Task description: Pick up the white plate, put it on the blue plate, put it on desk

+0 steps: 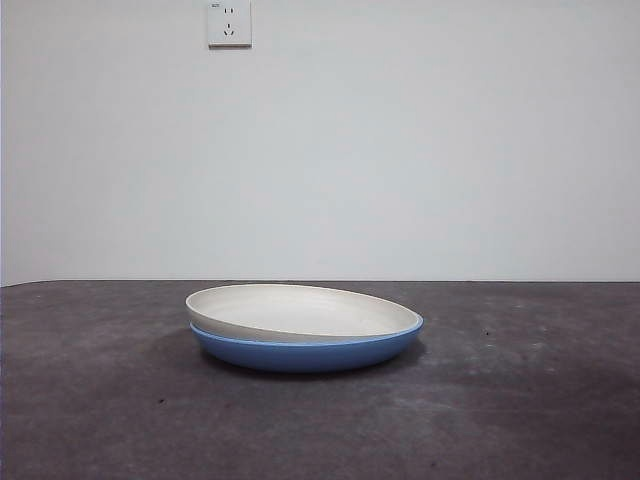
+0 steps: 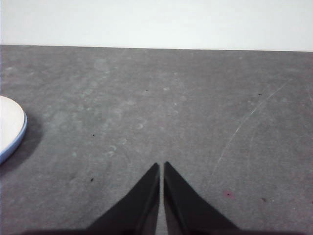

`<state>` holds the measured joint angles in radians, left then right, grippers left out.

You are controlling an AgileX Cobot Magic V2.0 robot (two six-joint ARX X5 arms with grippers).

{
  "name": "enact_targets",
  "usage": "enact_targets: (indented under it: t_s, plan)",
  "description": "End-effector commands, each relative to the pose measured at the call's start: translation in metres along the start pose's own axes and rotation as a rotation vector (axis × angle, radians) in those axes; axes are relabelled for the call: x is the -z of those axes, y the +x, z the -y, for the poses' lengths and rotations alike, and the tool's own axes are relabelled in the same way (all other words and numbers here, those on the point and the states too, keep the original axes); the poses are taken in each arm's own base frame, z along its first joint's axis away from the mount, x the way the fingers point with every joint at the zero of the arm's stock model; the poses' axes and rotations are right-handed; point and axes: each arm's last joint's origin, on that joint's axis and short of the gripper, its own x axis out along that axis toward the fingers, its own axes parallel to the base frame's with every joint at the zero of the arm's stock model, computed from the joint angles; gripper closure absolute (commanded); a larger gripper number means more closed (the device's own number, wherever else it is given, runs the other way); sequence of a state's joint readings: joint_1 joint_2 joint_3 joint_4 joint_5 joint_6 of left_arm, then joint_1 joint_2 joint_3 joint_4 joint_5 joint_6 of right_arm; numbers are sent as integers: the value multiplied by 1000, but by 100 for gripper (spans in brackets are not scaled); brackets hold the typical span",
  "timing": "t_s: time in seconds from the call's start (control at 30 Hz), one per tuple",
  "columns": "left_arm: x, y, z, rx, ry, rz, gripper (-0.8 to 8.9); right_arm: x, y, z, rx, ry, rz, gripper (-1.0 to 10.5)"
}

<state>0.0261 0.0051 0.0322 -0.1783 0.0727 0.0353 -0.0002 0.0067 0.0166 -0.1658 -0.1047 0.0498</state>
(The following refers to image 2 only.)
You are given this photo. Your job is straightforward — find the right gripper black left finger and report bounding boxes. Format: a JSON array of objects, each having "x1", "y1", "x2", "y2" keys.
[{"x1": 87, "y1": 162, "x2": 160, "y2": 231}]

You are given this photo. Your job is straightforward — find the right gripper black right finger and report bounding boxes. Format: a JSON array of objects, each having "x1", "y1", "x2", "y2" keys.
[{"x1": 163, "y1": 161, "x2": 240, "y2": 231}]

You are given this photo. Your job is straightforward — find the white round plate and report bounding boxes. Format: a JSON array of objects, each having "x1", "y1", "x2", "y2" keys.
[{"x1": 0, "y1": 95, "x2": 26, "y2": 160}]

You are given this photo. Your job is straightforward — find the blue round plate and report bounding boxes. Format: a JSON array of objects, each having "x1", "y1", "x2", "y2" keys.
[{"x1": 0, "y1": 111, "x2": 28, "y2": 165}]

